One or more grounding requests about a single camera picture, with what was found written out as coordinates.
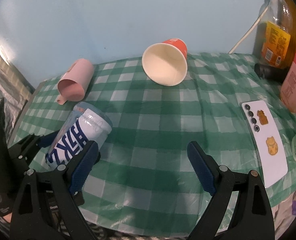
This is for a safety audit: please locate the clear blue-labelled plastic cup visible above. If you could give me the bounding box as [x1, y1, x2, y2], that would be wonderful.
[45, 102, 113, 170]

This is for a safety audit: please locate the orange paper cup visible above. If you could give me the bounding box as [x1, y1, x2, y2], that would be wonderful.
[142, 38, 188, 86]

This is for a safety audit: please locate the person's left hand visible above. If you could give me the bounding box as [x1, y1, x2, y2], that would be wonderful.
[3, 213, 12, 223]

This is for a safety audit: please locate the green checkered tablecloth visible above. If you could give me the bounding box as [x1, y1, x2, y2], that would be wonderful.
[8, 51, 296, 238]

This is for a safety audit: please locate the silver foil curtain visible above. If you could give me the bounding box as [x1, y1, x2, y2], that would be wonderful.
[0, 55, 32, 142]

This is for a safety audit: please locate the pink plastic mug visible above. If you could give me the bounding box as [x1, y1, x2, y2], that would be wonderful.
[56, 59, 94, 105]

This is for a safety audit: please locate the white smartphone with stickers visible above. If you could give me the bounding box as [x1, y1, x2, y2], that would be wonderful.
[241, 100, 288, 188]

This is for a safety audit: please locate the black cylindrical object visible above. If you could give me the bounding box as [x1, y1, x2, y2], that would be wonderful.
[254, 63, 289, 83]

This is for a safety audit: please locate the large orange-capped tea bottle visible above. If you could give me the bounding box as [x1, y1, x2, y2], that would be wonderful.
[261, 0, 292, 68]

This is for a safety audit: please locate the white cable on wall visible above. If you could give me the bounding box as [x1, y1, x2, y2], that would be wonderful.
[228, 3, 270, 54]

